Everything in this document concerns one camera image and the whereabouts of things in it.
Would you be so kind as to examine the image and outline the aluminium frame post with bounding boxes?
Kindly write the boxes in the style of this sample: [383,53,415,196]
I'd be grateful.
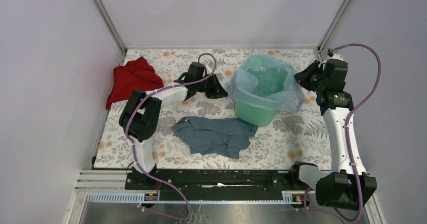
[92,0,127,55]
[317,0,352,53]

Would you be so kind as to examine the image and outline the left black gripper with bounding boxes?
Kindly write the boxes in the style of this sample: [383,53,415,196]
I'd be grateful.
[195,73,229,99]

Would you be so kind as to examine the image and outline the right aluminium frame post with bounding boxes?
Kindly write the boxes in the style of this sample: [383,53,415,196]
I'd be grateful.
[317,0,352,53]

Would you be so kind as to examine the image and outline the light blue plastic trash bag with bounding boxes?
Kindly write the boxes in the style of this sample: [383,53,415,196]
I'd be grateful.
[224,54,305,113]

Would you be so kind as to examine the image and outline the white slotted cable duct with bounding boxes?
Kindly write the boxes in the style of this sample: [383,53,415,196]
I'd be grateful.
[87,189,304,205]

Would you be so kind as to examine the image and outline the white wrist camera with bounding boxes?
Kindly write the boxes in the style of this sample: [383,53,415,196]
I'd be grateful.
[205,63,216,77]
[327,48,344,61]

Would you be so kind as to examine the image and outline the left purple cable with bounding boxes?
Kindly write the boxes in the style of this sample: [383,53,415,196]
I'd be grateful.
[125,52,218,222]

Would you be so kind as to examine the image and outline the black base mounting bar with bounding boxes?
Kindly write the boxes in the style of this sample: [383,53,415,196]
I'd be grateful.
[125,168,307,198]

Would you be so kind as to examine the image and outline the green plastic trash bin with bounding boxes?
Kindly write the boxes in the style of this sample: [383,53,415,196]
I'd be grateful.
[230,54,293,127]

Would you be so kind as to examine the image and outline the blue grey cloth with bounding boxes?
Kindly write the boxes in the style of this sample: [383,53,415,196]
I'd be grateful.
[171,116,258,159]

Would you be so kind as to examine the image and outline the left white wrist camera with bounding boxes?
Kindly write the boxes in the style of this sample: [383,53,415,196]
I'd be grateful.
[205,63,216,77]

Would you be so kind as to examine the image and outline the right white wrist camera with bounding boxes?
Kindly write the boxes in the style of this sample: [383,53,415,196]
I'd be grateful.
[327,48,344,61]

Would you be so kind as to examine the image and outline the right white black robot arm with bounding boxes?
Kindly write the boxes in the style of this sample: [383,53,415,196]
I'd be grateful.
[289,59,377,210]

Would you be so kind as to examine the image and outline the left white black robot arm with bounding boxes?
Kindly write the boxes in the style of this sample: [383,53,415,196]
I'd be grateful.
[119,62,228,189]

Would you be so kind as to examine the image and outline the left aluminium frame post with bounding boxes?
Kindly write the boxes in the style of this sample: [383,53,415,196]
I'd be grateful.
[92,0,127,55]

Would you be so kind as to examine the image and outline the red cloth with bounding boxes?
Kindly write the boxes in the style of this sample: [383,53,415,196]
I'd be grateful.
[105,57,164,110]

